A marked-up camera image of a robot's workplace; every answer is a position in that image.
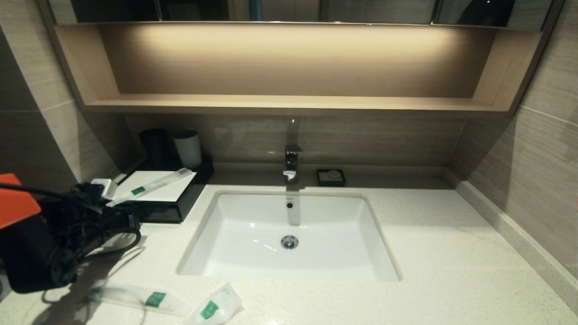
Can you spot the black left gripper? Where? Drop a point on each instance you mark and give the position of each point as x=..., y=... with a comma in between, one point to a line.
x=90, y=221

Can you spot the slim long toothbrush packet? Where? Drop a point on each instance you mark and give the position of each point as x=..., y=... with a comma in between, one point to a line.
x=140, y=190

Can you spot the black amenity box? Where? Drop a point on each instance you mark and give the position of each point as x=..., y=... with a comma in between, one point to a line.
x=198, y=187

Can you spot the black cup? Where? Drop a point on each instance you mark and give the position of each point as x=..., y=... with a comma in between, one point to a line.
x=155, y=145

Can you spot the wide long frosted packet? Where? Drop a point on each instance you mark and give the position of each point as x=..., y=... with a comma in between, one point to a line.
x=156, y=299

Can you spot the grey cup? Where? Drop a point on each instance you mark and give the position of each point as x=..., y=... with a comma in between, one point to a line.
x=188, y=150

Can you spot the white sink basin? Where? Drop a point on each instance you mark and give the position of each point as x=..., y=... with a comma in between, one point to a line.
x=244, y=234

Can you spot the small square frosted packet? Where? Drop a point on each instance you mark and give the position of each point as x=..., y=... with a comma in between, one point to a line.
x=210, y=309

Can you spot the chrome sink drain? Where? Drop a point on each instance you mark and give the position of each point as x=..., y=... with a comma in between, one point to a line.
x=289, y=242

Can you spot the chrome faucet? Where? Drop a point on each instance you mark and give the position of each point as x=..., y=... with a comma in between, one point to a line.
x=292, y=161

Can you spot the black soap dish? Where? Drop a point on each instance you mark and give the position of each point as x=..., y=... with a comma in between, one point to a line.
x=321, y=182

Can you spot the round white soap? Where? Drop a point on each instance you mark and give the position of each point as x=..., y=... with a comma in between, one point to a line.
x=333, y=174

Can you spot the mirror cabinet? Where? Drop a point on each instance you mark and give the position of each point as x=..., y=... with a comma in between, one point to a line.
x=361, y=10

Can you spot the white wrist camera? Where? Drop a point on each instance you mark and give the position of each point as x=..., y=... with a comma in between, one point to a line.
x=106, y=187

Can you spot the wooden wall niche shelf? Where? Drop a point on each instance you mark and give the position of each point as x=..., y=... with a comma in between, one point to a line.
x=289, y=61

